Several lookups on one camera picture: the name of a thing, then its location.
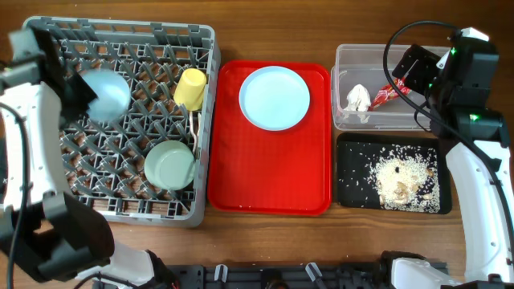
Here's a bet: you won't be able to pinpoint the light blue bowl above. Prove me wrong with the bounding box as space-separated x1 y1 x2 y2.
83 70 131 122

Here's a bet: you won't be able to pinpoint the red candy wrapper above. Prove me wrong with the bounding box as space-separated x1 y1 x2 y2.
368 78 411 112

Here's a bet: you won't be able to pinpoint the white tissue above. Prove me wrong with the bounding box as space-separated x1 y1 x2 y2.
345 84 371 112

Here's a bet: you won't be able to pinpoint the rice food scraps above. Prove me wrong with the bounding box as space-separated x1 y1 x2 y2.
339 144 443 214

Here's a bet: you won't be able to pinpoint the yellow plastic cup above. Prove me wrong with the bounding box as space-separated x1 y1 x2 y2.
173 68 206 111

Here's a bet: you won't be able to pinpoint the white plastic fork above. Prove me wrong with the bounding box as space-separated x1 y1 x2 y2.
189 111 198 155

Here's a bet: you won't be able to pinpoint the mint green bowl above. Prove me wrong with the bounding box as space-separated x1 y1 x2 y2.
144 140 195 190

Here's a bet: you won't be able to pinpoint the light blue plate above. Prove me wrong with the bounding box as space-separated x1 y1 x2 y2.
239 66 311 132

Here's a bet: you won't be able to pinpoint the white plastic spoon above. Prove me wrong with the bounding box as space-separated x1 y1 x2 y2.
195 112 202 158

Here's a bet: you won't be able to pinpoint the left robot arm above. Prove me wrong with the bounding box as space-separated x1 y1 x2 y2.
1 31 160 288

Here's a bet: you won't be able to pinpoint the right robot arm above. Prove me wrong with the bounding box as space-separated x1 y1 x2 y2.
382 23 513 288

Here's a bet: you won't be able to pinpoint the grey dishwasher rack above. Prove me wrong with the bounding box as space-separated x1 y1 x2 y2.
25 16 221 227

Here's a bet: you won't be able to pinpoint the black waste tray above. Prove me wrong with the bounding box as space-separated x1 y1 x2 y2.
335 132 453 215

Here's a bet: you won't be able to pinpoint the clear plastic bin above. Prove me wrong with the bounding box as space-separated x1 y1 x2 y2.
331 44 430 131

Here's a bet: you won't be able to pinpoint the red plastic tray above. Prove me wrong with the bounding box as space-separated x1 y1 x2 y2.
207 60 332 216

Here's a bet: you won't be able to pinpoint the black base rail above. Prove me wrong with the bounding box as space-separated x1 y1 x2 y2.
92 263 449 289

